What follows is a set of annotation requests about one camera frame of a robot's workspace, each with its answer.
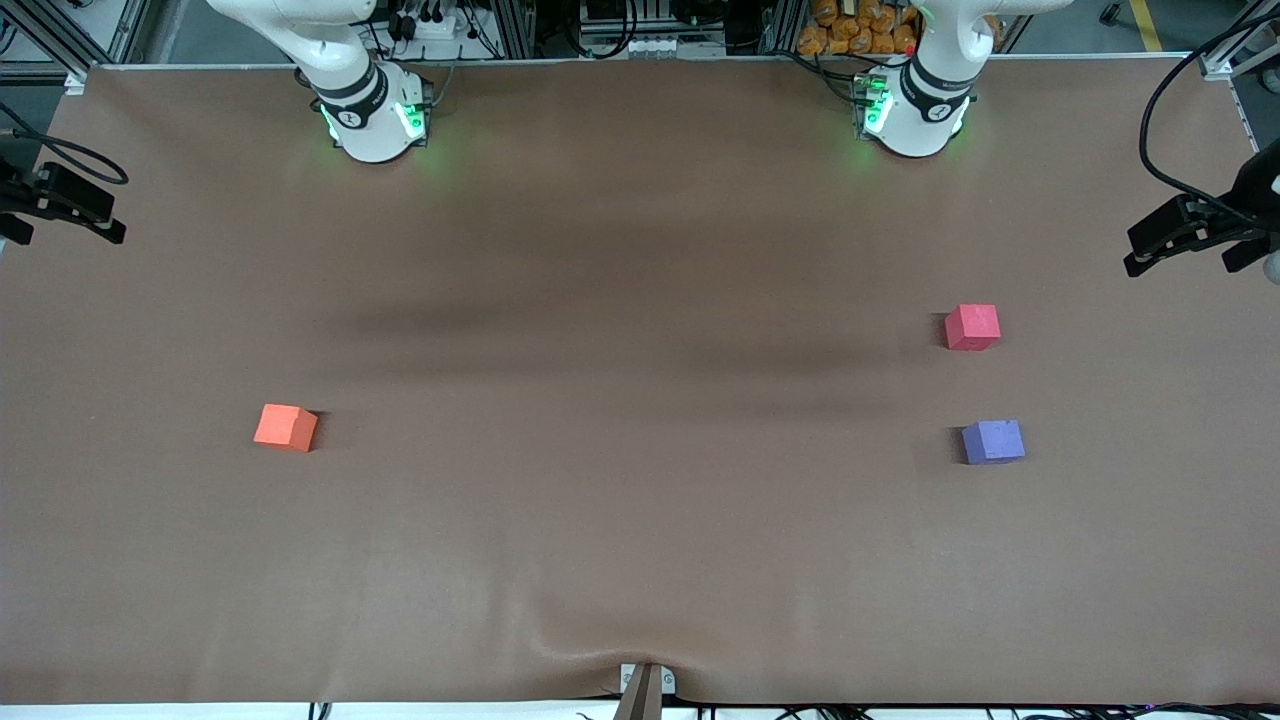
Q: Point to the orange foam block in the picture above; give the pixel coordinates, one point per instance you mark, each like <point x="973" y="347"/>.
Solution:
<point x="283" y="428"/>

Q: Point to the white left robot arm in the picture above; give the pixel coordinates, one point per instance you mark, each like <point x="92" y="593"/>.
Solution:
<point x="925" y="120"/>

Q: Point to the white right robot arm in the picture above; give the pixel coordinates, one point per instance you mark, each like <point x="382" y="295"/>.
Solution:
<point x="375" y="130"/>

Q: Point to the red foam block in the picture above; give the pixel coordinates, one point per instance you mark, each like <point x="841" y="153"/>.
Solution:
<point x="972" y="327"/>

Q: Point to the black caster wheel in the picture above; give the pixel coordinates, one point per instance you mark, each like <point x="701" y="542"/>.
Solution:
<point x="1110" y="15"/>

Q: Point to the blue-purple foam block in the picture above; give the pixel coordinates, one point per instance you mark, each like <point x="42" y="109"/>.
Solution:
<point x="993" y="441"/>

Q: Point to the pile of orange objects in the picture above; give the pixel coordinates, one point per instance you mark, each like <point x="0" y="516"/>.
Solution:
<point x="850" y="35"/>

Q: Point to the white power strip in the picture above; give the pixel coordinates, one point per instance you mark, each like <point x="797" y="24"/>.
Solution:
<point x="440" y="28"/>
<point x="650" y="46"/>

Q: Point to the large table cover mat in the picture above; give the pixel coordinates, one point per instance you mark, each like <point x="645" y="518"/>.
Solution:
<point x="640" y="500"/>

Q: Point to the brown support bar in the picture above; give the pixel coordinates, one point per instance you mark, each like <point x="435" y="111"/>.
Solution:
<point x="640" y="700"/>

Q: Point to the aluminium frame profile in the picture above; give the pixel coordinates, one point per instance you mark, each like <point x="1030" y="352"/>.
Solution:
<point x="1235" y="45"/>
<point x="515" y="30"/>
<point x="780" y="25"/>
<point x="55" y="40"/>

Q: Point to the metal table clamp bracket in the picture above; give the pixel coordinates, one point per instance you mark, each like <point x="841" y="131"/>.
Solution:
<point x="668" y="682"/>

